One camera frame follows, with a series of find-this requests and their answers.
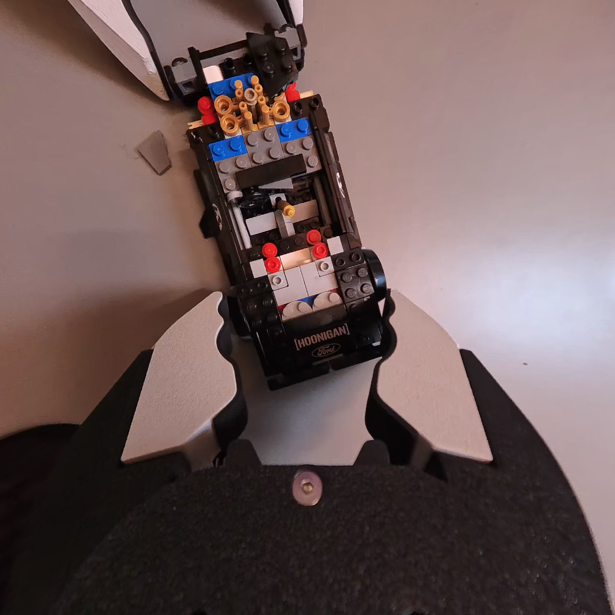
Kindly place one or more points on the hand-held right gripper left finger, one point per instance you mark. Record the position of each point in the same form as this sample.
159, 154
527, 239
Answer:
177, 384

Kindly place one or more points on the black lego car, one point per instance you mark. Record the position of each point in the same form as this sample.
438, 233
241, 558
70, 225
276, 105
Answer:
278, 158

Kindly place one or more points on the black lego wedge plate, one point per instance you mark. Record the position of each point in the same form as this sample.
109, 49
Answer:
274, 60

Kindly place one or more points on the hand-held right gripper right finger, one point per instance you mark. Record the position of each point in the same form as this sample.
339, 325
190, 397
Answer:
427, 384

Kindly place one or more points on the small grey lego piece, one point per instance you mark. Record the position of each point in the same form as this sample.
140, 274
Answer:
156, 153

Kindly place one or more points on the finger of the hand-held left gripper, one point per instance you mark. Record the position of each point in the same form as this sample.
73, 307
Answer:
288, 14
120, 33

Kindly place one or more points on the dark cloth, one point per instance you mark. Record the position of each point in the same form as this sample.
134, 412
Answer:
24, 461

